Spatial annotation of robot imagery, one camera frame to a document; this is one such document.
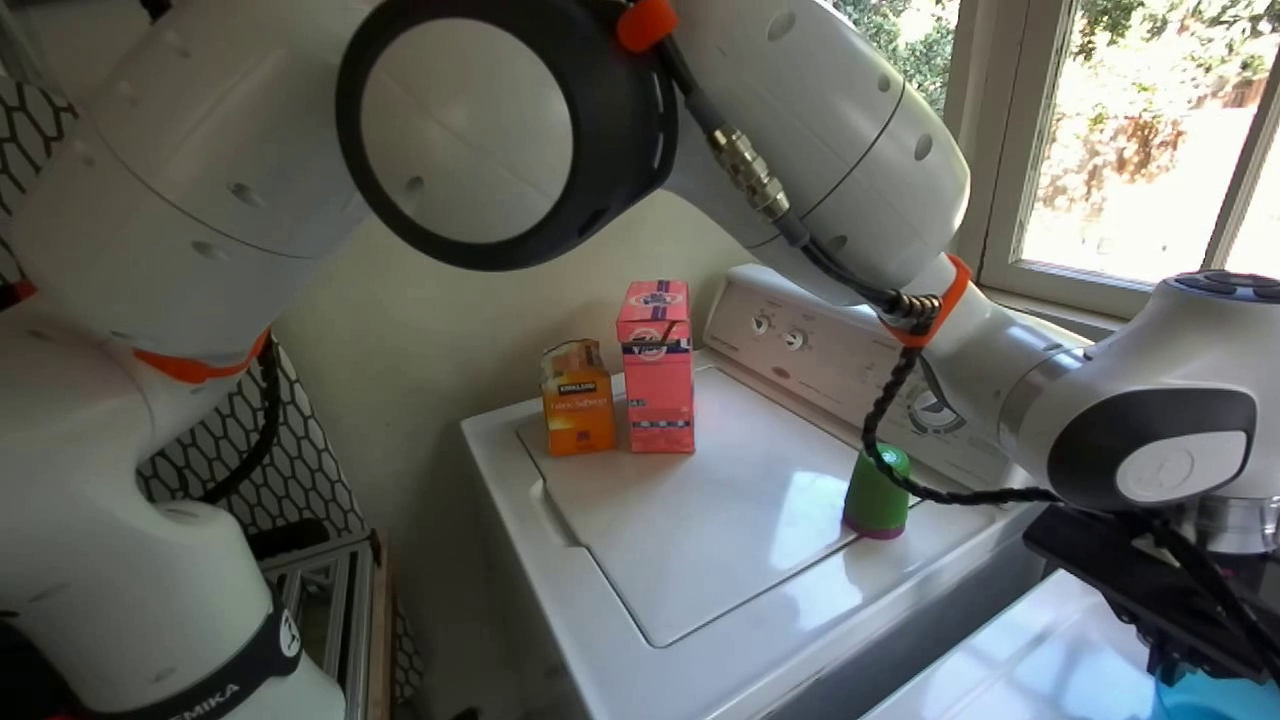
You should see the pink Tide detergent box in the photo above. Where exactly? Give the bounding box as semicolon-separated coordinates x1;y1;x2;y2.
615;281;697;458

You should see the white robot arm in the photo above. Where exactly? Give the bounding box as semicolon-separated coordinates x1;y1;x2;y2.
2;0;1274;720

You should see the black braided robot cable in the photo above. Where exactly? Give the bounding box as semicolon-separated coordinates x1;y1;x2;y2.
662;35;1280;645

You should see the black hexagon mesh panel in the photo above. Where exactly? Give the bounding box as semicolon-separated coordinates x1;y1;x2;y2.
0;78;369;541

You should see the white framed window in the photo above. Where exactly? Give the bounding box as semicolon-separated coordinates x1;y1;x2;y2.
831;0;1280;316

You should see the white Whirlpool dryer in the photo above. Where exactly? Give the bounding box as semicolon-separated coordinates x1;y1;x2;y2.
865;574;1156;720

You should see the white washing machine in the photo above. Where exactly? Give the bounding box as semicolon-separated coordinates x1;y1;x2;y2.
462;264;1044;720

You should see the green cup with pink rim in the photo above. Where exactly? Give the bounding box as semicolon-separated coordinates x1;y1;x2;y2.
842;444;910;541

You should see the blue plastic bowl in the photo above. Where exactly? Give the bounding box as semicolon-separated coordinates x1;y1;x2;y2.
1153;673;1280;720

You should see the orange small detergent box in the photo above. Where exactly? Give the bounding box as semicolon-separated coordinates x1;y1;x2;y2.
538;342;615;458

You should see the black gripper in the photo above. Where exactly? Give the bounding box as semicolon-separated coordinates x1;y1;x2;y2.
1022;509;1280;679

